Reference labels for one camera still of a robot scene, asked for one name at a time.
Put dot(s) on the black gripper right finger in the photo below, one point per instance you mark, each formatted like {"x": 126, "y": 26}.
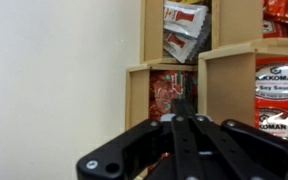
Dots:
{"x": 237, "y": 150}

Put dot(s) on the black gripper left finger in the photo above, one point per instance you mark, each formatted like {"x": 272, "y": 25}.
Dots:
{"x": 170, "y": 150}

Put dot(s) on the red Kikkoman soy sauce packet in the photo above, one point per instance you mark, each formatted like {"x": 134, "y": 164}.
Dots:
{"x": 277, "y": 80}
{"x": 277, "y": 125}

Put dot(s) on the tiered wooden condiment rack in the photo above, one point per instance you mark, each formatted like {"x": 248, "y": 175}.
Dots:
{"x": 230, "y": 86}

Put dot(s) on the white red ketchup packet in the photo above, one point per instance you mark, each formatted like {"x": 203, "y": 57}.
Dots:
{"x": 184, "y": 16}
{"x": 180, "y": 46}

